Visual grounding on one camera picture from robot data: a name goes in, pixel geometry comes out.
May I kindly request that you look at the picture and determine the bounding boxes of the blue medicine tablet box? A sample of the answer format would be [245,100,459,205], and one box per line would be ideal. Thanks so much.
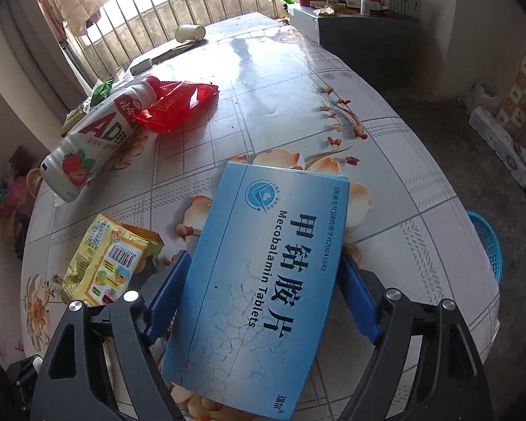
[162,162,350,420]

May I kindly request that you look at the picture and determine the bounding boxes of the white AD milk bottle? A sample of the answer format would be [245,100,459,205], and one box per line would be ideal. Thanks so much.
[40,76,161,202]

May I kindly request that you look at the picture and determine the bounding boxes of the white lotion bottle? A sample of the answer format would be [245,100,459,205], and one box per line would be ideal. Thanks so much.
[360,0,371,17]

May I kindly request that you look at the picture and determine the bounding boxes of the dark grey cabinet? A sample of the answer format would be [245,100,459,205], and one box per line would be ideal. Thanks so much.
[317,16,420,91]

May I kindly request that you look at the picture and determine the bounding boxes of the white paper cup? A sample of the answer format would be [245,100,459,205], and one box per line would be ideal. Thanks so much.
[175,24,206,43]

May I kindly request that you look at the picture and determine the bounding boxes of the green plastic basket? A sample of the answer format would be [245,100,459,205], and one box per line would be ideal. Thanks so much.
[385,0,421,18]

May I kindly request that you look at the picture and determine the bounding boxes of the yellow snack wrapper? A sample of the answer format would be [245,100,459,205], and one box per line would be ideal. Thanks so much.
[60,214,164,306]

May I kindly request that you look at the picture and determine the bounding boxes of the green snack packet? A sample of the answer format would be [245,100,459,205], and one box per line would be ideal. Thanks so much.
[90,78,114,107]

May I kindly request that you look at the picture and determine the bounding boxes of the yellow-green snack packet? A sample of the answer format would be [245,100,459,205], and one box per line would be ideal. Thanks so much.
[60,98,91,138]

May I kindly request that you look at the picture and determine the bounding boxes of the blue plastic trash basket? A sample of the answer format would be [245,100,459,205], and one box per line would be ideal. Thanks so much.
[467,211,503,284]

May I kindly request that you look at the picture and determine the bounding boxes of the white tissue roll pack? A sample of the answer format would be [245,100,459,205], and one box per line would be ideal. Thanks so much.
[468,106,526,189]

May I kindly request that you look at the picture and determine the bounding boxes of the floral plastic tablecloth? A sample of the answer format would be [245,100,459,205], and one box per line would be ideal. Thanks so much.
[20,11,501,421]

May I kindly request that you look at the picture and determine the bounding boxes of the red plastic bag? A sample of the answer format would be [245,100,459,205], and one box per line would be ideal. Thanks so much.
[135,76,219,134]

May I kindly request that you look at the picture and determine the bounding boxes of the red gift bag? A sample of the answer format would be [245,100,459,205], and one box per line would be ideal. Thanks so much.
[0,146,42,223]

